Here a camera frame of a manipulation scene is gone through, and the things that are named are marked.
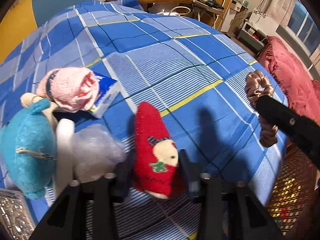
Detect red ruffled bed cover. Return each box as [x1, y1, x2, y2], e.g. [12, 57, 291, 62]
[257, 35, 320, 125]

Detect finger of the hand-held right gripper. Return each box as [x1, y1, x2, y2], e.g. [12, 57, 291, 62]
[255, 95, 320, 170]

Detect wooden folding chair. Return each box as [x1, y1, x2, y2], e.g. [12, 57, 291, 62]
[194, 0, 233, 28]

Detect white side cabinet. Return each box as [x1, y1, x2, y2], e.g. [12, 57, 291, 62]
[221, 0, 248, 34]

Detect red fuzzy sock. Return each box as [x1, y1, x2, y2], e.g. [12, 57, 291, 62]
[132, 102, 185, 199]

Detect blue tissue pack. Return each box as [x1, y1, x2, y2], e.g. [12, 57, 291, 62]
[89, 70, 121, 119]

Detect cream knit glove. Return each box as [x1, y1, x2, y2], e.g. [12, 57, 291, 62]
[20, 92, 59, 130]

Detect silver embossed tissue box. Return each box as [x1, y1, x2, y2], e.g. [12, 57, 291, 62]
[0, 189, 35, 240]

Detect yellow chair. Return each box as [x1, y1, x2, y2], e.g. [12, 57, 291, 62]
[0, 0, 38, 64]

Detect blue plaid bedsheet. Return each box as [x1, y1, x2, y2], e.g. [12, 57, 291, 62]
[0, 0, 290, 240]

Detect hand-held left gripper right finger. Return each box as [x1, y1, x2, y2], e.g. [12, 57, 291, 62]
[179, 149, 284, 240]

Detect brown woven basket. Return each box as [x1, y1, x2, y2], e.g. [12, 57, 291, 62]
[265, 144, 320, 235]

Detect white cabinet with decals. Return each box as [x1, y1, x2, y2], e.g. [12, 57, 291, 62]
[246, 9, 280, 34]

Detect blue plush toy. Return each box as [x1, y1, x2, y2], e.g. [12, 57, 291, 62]
[0, 98, 58, 200]

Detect beige satin scrunchie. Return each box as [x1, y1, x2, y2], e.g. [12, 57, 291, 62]
[244, 70, 279, 148]

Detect white cable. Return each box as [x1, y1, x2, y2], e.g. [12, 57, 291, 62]
[162, 5, 190, 17]

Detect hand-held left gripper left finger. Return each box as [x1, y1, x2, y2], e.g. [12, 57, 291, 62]
[29, 154, 137, 240]

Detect grey low shelf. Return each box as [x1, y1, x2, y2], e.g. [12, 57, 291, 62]
[237, 21, 265, 52]

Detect pink fuzzy sock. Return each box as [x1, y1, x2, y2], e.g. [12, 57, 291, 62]
[37, 67, 99, 113]

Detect clear plastic bag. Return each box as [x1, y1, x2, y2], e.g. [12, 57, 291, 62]
[71, 124, 128, 183]

